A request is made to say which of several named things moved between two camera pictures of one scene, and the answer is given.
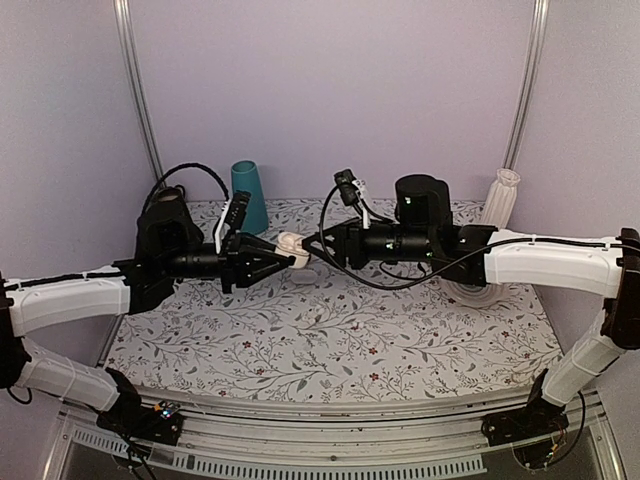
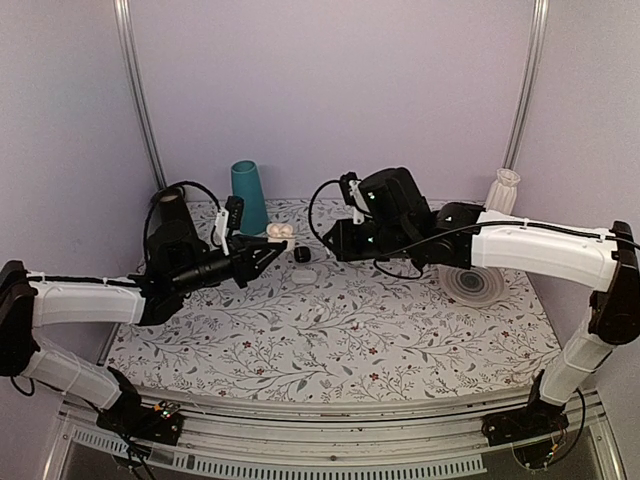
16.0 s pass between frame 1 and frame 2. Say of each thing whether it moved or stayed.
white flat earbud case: stayed
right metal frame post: stayed
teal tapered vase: stayed
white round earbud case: moved
